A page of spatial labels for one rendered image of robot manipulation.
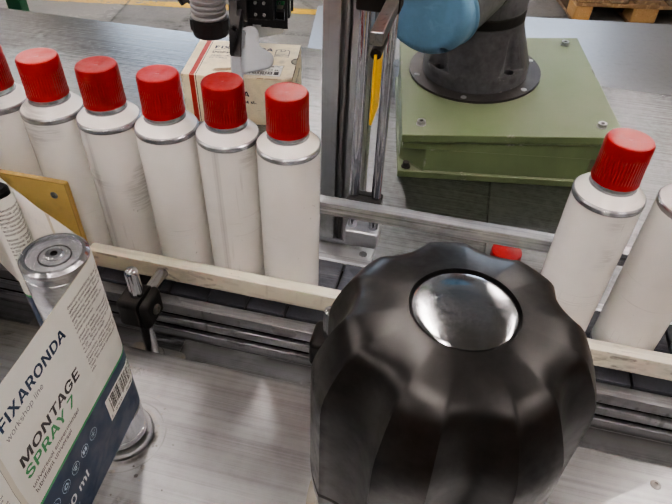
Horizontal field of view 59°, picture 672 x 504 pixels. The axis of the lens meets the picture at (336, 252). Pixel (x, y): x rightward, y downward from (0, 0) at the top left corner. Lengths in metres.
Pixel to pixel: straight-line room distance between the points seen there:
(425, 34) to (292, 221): 0.31
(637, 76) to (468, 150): 0.50
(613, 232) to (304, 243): 0.24
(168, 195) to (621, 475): 0.42
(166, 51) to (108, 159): 0.66
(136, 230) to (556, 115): 0.56
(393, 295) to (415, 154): 0.66
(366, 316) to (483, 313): 0.03
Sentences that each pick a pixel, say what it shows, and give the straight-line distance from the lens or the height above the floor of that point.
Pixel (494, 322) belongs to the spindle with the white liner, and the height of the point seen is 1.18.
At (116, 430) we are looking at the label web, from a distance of 0.44.
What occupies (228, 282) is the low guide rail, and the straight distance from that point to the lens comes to 0.55.
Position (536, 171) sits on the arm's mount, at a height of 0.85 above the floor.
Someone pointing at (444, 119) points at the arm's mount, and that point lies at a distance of 0.82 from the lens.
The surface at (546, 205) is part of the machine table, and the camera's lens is 0.82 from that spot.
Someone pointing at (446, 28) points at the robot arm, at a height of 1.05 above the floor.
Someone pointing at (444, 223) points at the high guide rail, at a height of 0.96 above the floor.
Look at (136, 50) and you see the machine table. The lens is 1.20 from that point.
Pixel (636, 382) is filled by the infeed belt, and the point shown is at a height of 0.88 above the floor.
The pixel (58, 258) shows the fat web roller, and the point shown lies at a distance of 0.36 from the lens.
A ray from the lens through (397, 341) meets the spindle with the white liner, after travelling 0.15.
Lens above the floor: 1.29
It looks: 42 degrees down
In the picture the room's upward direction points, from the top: 2 degrees clockwise
